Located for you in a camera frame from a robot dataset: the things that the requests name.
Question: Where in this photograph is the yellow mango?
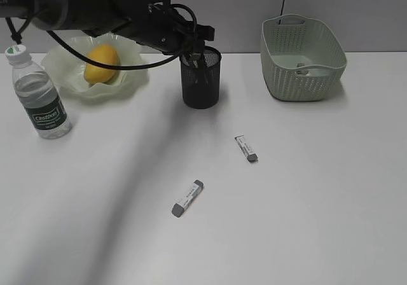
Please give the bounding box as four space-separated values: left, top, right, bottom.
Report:
84 44 121 84

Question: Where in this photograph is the white waste paper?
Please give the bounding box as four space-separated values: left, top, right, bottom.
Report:
296 62 310 76

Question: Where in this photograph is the grey white eraser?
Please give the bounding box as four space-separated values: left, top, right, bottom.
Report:
188 53 205 69
172 180 204 218
235 136 258 163

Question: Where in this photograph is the pale green woven basket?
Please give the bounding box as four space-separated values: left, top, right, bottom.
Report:
260 14 347 102

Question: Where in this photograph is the pale green wavy plate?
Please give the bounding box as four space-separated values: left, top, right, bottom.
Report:
41 34 149 102

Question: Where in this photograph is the clear water bottle green label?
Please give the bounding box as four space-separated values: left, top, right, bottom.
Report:
5 45 72 139

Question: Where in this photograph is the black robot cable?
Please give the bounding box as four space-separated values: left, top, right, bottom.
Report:
4 0 198 71

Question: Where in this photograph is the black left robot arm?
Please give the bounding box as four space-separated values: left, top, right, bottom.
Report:
1 0 214 55

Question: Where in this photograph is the black mesh pen holder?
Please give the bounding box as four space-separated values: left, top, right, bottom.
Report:
180 46 222 109

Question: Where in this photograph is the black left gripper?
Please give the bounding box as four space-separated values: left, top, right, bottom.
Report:
127 3 215 55

